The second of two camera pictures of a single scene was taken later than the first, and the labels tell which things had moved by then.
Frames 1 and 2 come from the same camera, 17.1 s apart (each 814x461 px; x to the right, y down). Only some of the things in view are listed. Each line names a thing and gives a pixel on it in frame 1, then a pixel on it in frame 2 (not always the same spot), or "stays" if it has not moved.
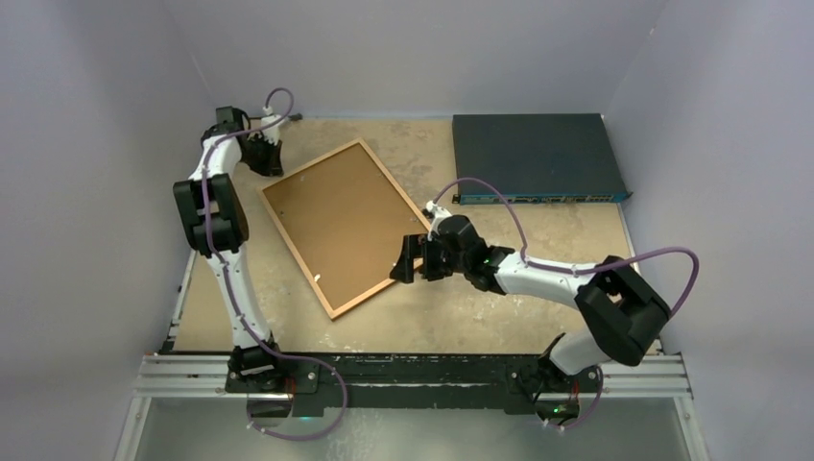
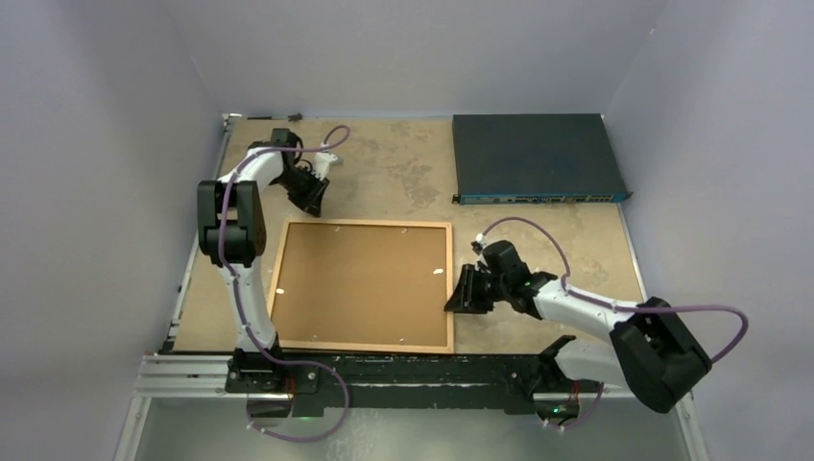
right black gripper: (418, 246) to (464, 298)
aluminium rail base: (206, 376) stays
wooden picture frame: (394, 183) to (292, 346)
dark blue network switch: (538, 157) stays
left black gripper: (273, 166) to (311, 201)
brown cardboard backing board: (346, 222) to (363, 284)
